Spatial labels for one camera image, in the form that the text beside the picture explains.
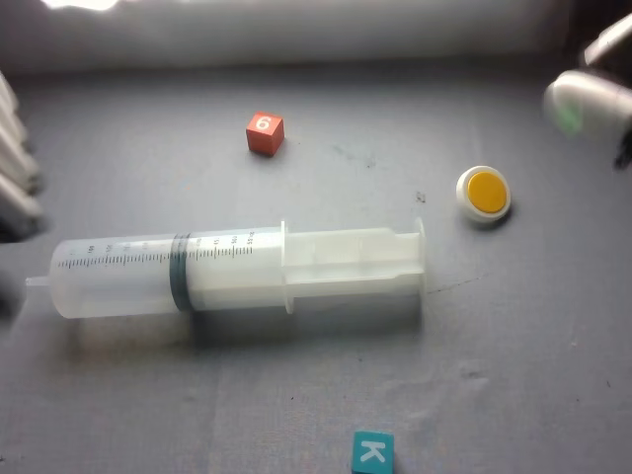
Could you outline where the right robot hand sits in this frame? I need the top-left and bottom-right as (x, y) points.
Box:
(542, 12), (632, 169)

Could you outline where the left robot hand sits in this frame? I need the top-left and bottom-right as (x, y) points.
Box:
(0, 68), (48, 241)

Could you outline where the large clear plastic syringe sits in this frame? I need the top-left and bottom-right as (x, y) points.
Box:
(25, 216), (429, 322)

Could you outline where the round white yellow button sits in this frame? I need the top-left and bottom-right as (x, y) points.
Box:
(455, 165), (513, 226)

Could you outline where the orange number cube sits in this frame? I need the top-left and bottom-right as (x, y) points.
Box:
(245, 112), (285, 158)

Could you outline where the grey table cloth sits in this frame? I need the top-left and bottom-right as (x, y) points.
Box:
(0, 63), (632, 474)

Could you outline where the teal letter K cube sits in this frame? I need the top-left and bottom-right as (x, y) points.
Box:
(351, 430), (396, 474)

